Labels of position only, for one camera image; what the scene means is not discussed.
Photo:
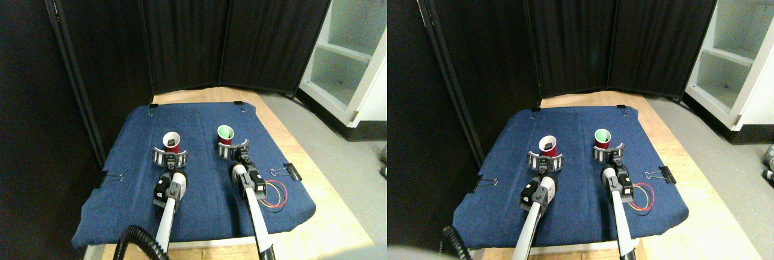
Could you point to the black curtain stand pole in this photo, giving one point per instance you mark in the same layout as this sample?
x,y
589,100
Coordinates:
x,y
71,66
447,66

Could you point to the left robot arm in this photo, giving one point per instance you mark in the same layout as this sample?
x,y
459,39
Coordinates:
x,y
533,224
169,214

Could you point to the green ball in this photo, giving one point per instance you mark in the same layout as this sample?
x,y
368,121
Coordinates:
x,y
602,135
225,131

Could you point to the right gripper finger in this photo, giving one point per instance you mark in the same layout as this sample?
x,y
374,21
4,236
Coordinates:
x,y
619,151
601,155
244,149
225,152

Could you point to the red cup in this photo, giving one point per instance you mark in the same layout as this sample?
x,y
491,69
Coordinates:
x,y
225,141
172,146
602,145
548,151

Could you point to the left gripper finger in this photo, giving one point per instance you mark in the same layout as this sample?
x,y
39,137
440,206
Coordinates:
x,y
536,162
161,158
558,163
182,158

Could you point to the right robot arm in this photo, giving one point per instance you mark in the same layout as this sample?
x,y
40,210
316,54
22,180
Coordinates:
x,y
621,224
256,217

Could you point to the white shelf unit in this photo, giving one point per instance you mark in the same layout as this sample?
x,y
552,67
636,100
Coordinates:
x,y
375,90
763,90

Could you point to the grey device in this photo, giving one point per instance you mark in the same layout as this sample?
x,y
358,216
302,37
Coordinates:
x,y
384,169
769,163

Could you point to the dark blue cloth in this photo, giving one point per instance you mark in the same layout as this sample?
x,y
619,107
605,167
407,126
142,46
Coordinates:
x,y
205,181
577,199

